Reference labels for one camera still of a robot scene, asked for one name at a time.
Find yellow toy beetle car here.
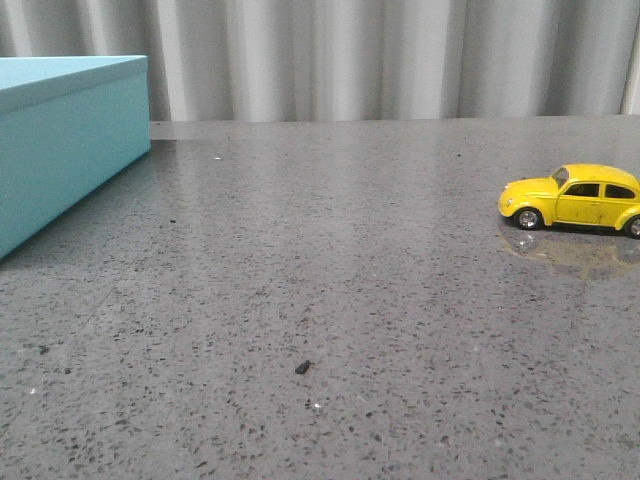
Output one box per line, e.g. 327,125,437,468
498,164,639,239

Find light blue storage box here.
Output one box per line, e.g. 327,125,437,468
1,55,150,255

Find small black debris piece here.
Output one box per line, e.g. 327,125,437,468
294,360,311,375

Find grey pleated curtain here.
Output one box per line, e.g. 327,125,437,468
1,1,639,122

